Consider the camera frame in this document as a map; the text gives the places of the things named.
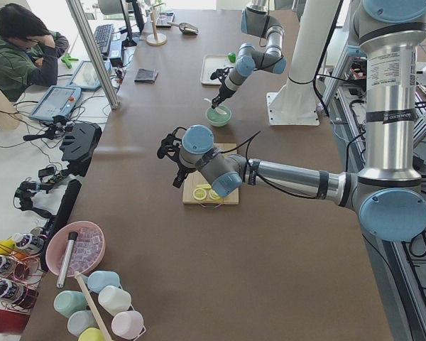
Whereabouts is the wooden cup stand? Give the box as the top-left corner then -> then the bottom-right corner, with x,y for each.
146,2 -> 168,46

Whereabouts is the pink bowl of ice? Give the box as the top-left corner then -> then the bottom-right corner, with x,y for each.
45,221 -> 106,277

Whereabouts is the blue teach pendant far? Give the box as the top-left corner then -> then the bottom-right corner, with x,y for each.
67,61 -> 101,92

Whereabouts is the copper wire bottle rack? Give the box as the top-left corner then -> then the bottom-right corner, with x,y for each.
0,234 -> 43,313

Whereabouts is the aluminium frame post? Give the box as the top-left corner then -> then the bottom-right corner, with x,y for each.
65,0 -> 119,110

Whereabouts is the yellow plastic knife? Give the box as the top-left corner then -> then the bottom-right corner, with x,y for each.
196,184 -> 212,190

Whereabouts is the wooden stick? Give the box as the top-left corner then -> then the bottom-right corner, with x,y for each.
75,271 -> 112,341

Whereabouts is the black headset device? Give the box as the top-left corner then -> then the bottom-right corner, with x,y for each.
60,122 -> 102,176

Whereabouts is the green lime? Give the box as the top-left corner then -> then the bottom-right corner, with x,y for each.
228,53 -> 236,63

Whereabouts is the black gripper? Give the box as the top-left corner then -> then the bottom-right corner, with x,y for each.
157,126 -> 196,188
210,67 -> 234,109

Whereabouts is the grey purple folded cloth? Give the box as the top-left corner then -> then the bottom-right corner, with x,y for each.
134,68 -> 159,83

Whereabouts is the metal scoop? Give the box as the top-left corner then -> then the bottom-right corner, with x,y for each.
168,21 -> 199,36

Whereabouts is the blue teach pendant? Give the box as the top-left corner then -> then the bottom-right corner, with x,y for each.
67,61 -> 101,92
28,85 -> 82,121

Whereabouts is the black monitor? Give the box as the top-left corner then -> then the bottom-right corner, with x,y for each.
121,0 -> 145,48

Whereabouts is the white ceramic spoon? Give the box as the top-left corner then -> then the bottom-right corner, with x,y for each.
204,98 -> 228,115

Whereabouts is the person in green jacket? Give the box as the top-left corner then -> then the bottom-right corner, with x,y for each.
0,3 -> 69,102

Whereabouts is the light blue cup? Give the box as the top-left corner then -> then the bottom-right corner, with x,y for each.
87,270 -> 121,293

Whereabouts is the blue teach pendant near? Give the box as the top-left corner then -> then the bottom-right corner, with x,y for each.
28,85 -> 82,121

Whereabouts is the metal tube in bowl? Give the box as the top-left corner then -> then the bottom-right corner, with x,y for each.
56,232 -> 78,289

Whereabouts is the mint green cup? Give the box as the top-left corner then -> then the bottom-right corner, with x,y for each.
53,291 -> 87,318

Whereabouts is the mint green bowl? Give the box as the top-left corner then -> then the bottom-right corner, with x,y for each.
205,105 -> 231,127

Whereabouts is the pink cup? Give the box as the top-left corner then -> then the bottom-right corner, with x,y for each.
111,310 -> 144,340

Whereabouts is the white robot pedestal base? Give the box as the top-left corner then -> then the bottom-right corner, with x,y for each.
267,0 -> 342,126

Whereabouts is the wooden cutting board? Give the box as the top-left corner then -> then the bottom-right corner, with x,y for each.
180,144 -> 242,206

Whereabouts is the white cup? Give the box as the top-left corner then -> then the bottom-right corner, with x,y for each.
98,286 -> 131,316

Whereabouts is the pale blue cup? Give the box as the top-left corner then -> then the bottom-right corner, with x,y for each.
67,310 -> 97,337

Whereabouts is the cream rabbit serving tray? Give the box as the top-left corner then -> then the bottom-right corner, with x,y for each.
200,55 -> 235,86

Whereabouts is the black keyboard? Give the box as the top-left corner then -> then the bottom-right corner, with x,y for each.
93,24 -> 114,55

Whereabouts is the yellow cup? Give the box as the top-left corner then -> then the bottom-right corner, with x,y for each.
78,328 -> 105,341

